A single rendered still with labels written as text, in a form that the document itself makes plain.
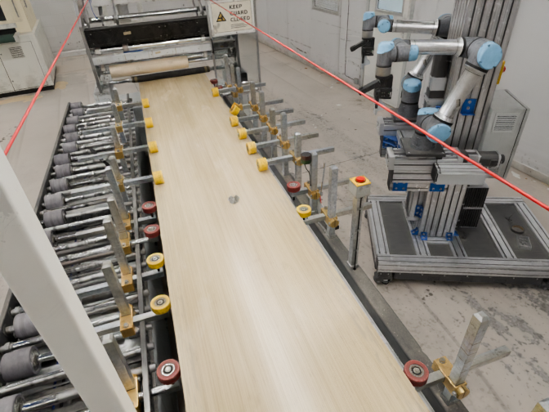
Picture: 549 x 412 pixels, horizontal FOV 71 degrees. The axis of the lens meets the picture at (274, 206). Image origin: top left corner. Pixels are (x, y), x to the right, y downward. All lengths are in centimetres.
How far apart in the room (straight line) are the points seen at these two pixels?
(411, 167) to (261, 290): 128
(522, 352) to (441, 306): 51
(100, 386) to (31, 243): 30
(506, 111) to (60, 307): 246
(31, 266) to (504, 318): 280
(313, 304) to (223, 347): 39
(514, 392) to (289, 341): 154
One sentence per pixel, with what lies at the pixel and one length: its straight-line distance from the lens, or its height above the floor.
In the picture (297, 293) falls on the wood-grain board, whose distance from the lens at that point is 163.
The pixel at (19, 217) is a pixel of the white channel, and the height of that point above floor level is 188.
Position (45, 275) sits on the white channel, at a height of 179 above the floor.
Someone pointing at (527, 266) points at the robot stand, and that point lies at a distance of 309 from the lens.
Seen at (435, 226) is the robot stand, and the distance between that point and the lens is 304.
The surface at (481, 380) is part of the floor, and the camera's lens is 266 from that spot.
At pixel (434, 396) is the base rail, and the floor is 69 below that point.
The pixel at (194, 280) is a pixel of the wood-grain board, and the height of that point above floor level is 90.
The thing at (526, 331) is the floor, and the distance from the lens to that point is 300.
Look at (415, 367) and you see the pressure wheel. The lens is 149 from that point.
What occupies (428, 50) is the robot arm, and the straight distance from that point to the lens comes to 225.
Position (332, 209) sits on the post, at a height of 90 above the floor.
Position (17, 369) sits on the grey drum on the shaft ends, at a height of 83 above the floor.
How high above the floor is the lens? 212
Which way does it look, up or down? 35 degrees down
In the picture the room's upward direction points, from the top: 4 degrees counter-clockwise
